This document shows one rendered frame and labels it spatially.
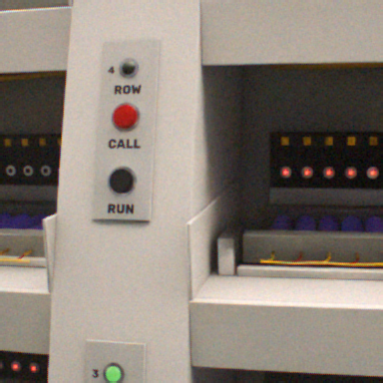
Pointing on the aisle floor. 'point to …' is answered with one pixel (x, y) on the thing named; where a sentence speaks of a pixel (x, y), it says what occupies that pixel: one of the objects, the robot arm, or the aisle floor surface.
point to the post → (186, 15)
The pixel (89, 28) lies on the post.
